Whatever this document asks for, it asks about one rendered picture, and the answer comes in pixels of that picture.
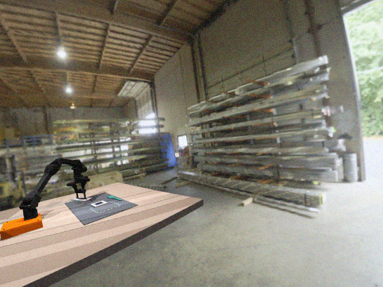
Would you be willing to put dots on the tan square tile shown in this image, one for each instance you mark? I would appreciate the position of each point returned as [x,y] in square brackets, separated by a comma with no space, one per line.
[99,203]

